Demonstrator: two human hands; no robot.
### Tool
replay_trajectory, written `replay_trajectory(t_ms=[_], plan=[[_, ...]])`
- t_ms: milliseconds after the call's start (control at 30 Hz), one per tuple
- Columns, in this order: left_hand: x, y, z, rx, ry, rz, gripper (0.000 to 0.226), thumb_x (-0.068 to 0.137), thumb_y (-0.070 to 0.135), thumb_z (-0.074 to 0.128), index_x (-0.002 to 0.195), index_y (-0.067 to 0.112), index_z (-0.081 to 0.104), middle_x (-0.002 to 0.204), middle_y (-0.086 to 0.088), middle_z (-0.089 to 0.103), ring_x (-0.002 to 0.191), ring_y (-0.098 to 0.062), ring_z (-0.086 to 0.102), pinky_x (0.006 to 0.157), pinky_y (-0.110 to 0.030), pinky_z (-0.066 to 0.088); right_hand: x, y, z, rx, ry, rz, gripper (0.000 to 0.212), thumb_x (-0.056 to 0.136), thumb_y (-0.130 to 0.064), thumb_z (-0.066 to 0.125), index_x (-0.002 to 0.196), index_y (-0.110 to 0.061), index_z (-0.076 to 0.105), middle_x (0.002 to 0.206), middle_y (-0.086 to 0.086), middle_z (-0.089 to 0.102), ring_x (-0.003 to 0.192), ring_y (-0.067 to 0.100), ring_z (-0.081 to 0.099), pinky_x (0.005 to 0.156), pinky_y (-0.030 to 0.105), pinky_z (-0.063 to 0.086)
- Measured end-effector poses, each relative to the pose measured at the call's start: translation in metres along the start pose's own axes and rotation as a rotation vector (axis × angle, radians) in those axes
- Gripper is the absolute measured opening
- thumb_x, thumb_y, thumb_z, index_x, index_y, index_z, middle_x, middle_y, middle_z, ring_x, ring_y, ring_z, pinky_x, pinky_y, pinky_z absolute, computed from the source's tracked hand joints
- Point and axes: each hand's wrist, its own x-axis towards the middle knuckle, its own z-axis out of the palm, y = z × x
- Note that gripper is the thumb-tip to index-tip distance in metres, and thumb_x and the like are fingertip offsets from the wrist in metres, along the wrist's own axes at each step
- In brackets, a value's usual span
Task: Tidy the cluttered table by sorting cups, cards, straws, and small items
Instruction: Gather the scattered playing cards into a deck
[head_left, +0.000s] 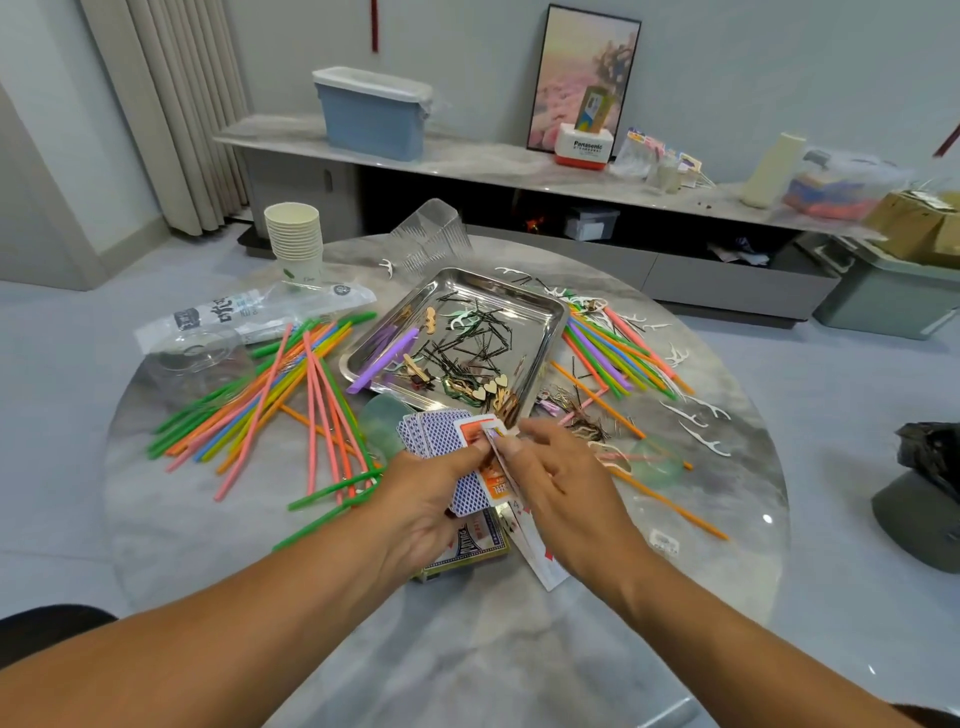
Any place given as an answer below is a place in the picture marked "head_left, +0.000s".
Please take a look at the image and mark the person's right hand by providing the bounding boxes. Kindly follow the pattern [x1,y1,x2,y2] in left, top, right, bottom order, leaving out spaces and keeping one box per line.
[492,417,654,590]

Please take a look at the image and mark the person's left hand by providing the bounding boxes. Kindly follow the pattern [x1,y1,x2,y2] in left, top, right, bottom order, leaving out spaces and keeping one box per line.
[360,435,494,579]

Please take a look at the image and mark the colourful matchbox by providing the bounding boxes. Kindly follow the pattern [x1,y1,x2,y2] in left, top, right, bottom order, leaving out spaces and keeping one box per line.
[412,507,515,584]

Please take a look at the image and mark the pile of playing cards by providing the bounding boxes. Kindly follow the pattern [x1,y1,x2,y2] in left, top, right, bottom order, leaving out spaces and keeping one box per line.
[397,408,572,591]

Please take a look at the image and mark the pile of floss picks and clips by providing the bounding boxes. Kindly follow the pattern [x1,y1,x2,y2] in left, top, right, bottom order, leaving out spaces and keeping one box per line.
[393,300,639,459]

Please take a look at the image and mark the pile of colourful straws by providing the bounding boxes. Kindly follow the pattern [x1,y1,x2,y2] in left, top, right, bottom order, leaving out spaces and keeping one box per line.
[145,292,732,549]

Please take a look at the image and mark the metal tray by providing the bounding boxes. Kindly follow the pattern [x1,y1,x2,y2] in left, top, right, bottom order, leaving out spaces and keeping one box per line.
[339,267,569,410]

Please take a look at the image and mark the group of white paper cups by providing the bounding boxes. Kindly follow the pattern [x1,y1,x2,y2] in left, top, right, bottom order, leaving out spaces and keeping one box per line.
[262,201,324,275]

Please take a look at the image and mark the person's left forearm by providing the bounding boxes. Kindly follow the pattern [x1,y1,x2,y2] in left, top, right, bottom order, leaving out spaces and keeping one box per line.
[0,525,407,728]

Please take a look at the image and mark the person's right forearm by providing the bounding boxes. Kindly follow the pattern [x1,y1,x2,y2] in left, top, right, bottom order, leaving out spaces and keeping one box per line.
[607,532,917,728]

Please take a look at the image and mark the translucent green plastic cup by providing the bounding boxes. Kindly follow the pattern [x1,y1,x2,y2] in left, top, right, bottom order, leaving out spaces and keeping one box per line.
[357,393,414,452]

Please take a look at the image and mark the clear printed plastic bag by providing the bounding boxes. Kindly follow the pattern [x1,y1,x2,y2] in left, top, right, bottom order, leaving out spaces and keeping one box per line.
[132,277,380,357]

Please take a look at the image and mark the clear round plastic bowl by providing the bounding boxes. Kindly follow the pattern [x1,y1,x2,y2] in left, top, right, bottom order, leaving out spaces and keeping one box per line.
[150,342,227,377]

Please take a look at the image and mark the clear ribbed organizer box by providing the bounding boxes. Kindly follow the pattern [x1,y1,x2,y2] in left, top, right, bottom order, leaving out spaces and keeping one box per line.
[387,198,471,272]

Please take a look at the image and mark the white box in cabinet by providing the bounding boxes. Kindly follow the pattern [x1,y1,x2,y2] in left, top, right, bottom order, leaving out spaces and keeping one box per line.
[564,207,621,243]

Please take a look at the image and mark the loose papers in cabinet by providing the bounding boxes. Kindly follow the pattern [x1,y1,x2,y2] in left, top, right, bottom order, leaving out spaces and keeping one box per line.
[708,237,774,269]

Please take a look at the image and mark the trash bin with black bag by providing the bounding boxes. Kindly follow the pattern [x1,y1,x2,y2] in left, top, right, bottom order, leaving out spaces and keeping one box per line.
[873,423,960,575]

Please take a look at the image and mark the clear bag of snacks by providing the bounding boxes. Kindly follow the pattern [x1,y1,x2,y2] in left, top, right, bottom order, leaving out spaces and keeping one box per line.
[612,130,662,182]

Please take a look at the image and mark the white and red small box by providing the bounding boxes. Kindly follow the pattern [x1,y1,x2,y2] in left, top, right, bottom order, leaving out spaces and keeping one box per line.
[553,124,617,170]

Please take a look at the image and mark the grey cabinet with marble top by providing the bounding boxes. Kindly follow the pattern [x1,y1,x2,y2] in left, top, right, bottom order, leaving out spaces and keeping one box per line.
[213,112,872,324]

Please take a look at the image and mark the grey green storage bin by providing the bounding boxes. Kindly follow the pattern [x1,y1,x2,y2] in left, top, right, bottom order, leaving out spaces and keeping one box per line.
[810,232,960,341]

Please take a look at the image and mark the cream paper roll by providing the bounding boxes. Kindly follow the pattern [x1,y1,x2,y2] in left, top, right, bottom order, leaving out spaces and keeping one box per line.
[739,132,809,210]

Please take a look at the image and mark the small colourful box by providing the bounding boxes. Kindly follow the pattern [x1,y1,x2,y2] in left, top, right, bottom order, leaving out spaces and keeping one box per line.
[574,85,614,132]

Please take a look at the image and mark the blue storage box white lid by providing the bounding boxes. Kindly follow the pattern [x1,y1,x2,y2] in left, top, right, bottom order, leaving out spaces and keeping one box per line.
[312,66,437,162]

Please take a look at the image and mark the clear storage box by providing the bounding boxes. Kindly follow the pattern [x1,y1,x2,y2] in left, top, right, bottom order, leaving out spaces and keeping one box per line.
[783,147,917,224]

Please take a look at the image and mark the cardboard box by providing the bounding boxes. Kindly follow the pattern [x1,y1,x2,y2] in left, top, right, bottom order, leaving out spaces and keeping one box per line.
[862,187,960,272]

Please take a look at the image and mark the framed pink picture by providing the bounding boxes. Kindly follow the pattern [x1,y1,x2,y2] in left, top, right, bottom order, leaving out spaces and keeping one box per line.
[528,4,642,156]

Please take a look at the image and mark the beige curtain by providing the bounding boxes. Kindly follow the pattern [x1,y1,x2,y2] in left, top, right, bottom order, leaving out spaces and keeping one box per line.
[78,0,254,239]

